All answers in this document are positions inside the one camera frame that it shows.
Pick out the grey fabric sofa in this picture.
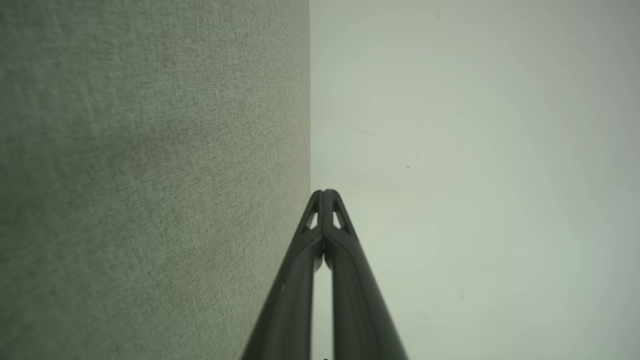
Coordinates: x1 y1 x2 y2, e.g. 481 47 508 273
0 0 312 360

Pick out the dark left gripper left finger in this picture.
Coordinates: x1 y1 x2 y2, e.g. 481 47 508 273
241 189 326 360

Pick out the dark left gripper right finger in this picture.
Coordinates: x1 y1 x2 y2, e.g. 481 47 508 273
323 189 409 360

